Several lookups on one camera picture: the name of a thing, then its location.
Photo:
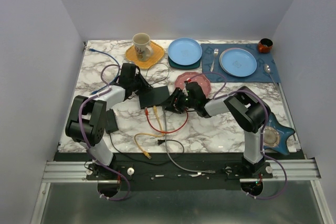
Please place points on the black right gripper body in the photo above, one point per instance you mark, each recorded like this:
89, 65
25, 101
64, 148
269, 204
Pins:
183, 101

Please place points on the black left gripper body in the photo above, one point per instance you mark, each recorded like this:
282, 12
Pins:
139, 84

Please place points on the dark grey network switch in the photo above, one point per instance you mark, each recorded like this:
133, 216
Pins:
154, 97

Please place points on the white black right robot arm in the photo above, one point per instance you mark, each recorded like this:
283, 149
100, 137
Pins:
250, 112

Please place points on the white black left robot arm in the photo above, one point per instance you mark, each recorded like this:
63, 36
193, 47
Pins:
88, 115

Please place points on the pink dotted plate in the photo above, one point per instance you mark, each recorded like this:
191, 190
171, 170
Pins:
201, 80

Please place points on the dark teal coaster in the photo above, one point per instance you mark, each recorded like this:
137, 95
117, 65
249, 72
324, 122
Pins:
184, 67

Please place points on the beige floral mug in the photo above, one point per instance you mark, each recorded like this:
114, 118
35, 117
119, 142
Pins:
142, 45

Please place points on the yellow woven coaster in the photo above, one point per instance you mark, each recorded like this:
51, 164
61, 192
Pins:
159, 52

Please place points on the light blue plate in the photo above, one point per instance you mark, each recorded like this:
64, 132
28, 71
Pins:
184, 51

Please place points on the black power adapter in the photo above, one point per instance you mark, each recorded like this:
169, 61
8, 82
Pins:
111, 123

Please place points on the silver fork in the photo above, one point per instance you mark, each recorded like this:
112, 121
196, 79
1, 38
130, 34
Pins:
215, 54

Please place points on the blue plate on placemat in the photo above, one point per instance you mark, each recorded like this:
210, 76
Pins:
238, 62

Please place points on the blue cloth placemat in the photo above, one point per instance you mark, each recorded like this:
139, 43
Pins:
258, 76

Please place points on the silver spoon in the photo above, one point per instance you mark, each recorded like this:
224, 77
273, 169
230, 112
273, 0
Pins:
267, 70

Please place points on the small red-brown bowl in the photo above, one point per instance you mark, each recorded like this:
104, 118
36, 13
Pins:
265, 45

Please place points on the blue star-shaped dish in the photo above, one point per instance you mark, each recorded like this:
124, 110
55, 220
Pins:
276, 135

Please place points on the aluminium rail frame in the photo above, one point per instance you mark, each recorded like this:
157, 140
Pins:
133, 166

